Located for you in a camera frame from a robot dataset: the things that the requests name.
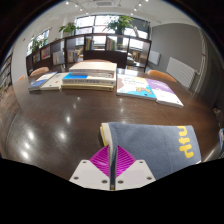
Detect side window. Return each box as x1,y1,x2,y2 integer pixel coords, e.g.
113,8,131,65
26,29,51,56

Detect large white radiator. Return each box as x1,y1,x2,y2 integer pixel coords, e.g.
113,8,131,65
165,56,197,89

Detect orange chairs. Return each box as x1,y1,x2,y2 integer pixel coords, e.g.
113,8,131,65
16,58,178,84

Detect small white radiator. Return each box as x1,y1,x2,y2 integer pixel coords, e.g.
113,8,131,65
147,49,162,66

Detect large window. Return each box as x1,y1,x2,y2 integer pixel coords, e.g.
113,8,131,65
73,14,150,51

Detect purple and white book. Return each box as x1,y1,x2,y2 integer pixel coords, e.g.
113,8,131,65
145,77,185,109

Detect ceiling spot lights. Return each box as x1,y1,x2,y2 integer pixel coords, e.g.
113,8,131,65
64,0,151,11

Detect cream hardcover book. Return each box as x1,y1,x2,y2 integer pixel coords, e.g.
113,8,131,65
68,61,118,79

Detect thin white book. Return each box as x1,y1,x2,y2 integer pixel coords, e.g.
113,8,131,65
39,71,70,92

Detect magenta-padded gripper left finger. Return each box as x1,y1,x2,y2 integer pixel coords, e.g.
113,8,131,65
69,145,114,191

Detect ceiling air conditioner unit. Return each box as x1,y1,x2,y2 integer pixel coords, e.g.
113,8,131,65
94,0,113,7

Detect small potted plant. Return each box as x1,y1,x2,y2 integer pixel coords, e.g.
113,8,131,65
30,37,48,54

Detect blue and white book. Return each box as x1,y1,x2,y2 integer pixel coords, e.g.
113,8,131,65
61,73,117,87

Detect grey towel with yellow print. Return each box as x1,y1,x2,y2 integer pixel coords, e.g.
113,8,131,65
99,121,203,182

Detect yellowish thick book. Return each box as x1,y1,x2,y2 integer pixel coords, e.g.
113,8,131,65
61,83,115,93

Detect medium potted plant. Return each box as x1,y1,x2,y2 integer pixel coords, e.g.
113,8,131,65
58,21,78,37

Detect large potted plant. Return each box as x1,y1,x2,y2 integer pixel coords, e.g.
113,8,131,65
107,14,134,35

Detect white illustrated book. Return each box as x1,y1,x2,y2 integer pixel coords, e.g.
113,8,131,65
115,73,158,101

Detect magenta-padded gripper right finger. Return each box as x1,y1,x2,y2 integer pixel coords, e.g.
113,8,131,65
113,145,157,191

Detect dark open shelf unit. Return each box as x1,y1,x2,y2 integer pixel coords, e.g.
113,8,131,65
25,32,153,75

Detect wall bookshelf unit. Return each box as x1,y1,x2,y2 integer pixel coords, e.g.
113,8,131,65
0,53,14,98

